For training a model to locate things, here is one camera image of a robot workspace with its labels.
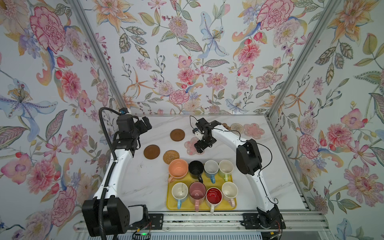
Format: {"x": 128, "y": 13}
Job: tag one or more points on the patterned round white coaster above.
{"x": 237, "y": 127}

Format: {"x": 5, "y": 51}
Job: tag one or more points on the cream mug pink handle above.
{"x": 230, "y": 192}

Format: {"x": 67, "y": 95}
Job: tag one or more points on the dark brown round coaster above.
{"x": 177, "y": 135}

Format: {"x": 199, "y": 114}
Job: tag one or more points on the woven rattan round coaster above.
{"x": 170, "y": 155}

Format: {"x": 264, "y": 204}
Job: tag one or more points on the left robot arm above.
{"x": 106, "y": 214}

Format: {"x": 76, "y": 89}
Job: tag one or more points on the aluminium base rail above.
{"x": 296, "y": 225}

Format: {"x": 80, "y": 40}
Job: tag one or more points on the orange mug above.
{"x": 178, "y": 169}

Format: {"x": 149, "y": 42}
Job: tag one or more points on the black mug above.
{"x": 196, "y": 170}

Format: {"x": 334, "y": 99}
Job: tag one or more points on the red interior white mug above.
{"x": 214, "y": 198}

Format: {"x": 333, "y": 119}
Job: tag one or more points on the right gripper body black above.
{"x": 204, "y": 143}

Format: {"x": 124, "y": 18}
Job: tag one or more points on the pink flower coaster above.
{"x": 190, "y": 146}
{"x": 253, "y": 130}

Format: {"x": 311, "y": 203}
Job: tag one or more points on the white mug blue handle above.
{"x": 211, "y": 168}

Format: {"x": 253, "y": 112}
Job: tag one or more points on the white mug green handle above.
{"x": 225, "y": 169}

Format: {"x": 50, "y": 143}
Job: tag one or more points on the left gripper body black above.
{"x": 134, "y": 135}

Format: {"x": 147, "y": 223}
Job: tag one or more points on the yellow tray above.
{"x": 188, "y": 195}

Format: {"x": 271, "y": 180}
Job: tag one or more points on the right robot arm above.
{"x": 249, "y": 163}

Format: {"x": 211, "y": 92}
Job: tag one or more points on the brown paw coaster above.
{"x": 226, "y": 126}

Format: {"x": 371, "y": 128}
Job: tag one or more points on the dusty pink mug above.
{"x": 197, "y": 195}

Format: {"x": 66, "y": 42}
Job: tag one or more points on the brown wooden round coaster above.
{"x": 152, "y": 152}

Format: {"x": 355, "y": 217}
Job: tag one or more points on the cream mug blue handle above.
{"x": 180, "y": 193}

